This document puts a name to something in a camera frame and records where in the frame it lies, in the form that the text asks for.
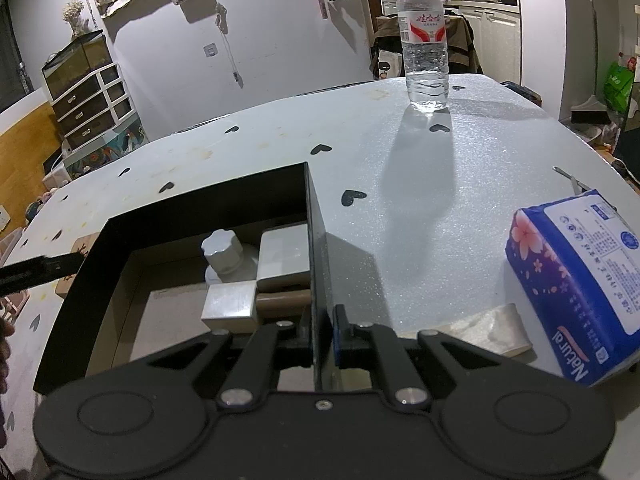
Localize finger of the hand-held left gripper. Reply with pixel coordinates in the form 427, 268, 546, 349
0, 252, 86, 296

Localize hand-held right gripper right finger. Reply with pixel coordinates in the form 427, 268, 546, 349
332, 305, 501, 408

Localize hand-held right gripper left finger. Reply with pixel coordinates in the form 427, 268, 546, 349
142, 305, 316, 408

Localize oval wooden piece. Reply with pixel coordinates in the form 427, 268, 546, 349
256, 290, 313, 318

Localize carved wooden block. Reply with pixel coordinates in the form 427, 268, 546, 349
55, 234, 98, 297

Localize white cube adapter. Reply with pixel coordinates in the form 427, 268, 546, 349
201, 282, 258, 333

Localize white charger plug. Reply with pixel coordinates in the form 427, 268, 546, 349
256, 224, 313, 293

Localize white round lid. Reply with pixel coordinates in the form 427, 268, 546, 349
201, 229, 261, 288

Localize black cardboard box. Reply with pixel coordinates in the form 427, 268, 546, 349
34, 162, 328, 396

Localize floral printed cabinet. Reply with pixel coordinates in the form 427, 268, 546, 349
62, 115, 148, 176

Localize beige cloth piece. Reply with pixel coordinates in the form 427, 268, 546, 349
400, 302, 533, 361

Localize white drawer cabinet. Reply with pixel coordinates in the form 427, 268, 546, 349
50, 62, 138, 153

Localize white heart-print table mat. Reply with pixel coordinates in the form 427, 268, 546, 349
0, 72, 640, 480

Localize glass fish tank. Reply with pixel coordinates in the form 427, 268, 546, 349
41, 30, 113, 101

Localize blue tissue pack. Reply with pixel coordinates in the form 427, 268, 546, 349
505, 190, 640, 388

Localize dried flower bunch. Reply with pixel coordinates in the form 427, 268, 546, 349
61, 0, 87, 36

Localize white tote bag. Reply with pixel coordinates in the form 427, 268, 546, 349
375, 50, 406, 81

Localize clear water bottle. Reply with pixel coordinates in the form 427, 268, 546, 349
397, 0, 449, 113

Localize chair with brown coat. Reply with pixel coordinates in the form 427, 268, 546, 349
372, 12, 483, 81

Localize green shopping bag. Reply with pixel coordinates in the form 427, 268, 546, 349
602, 60, 638, 113

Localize hanging charm cord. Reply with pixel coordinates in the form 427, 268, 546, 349
215, 2, 243, 86

